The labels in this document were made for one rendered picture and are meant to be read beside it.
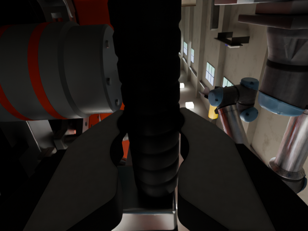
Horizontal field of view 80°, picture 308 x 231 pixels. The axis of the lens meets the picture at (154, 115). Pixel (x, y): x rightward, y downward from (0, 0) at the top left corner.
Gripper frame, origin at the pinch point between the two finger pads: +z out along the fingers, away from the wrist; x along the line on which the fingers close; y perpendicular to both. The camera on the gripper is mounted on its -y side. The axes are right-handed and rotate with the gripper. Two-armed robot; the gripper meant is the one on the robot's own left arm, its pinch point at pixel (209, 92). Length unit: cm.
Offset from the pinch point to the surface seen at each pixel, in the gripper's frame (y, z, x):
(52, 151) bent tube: 15, -62, 74
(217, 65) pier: -140, 653, -478
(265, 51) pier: -22, 323, -375
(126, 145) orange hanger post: -14, -25, 55
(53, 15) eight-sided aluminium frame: 36, -36, 75
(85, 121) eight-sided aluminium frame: 11, -44, 69
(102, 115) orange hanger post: 1, -23, 64
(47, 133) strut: 17, -59, 75
